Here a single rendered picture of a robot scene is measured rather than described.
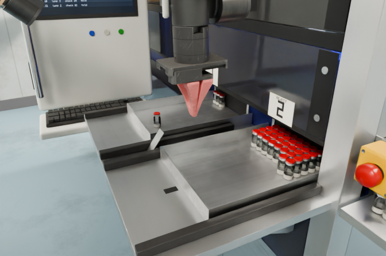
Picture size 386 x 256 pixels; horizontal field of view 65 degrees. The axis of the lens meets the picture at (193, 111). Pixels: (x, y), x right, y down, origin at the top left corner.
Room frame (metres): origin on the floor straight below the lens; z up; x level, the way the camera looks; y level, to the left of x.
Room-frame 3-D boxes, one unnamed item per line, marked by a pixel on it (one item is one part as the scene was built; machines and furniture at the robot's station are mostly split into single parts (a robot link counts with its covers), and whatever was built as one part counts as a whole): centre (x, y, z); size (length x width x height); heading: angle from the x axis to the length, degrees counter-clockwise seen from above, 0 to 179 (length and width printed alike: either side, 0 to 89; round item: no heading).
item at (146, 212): (0.75, 0.01, 0.87); 0.70 x 0.48 x 0.02; 25
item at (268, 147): (0.67, -0.21, 0.90); 0.18 x 0.02 x 0.05; 25
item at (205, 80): (0.48, 0.01, 1.13); 0.07 x 0.07 x 0.09; 25
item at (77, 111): (1.16, 0.39, 0.82); 0.40 x 0.14 x 0.02; 115
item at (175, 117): (0.93, 0.02, 0.90); 0.34 x 0.26 x 0.04; 116
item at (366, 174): (0.43, -0.30, 0.99); 0.04 x 0.04 x 0.04; 25
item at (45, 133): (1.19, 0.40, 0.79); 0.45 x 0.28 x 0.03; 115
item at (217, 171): (0.63, -0.13, 0.90); 0.34 x 0.26 x 0.04; 115
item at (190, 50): (0.49, 0.00, 1.20); 0.10 x 0.07 x 0.07; 115
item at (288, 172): (0.59, -0.22, 0.90); 0.02 x 0.02 x 0.05
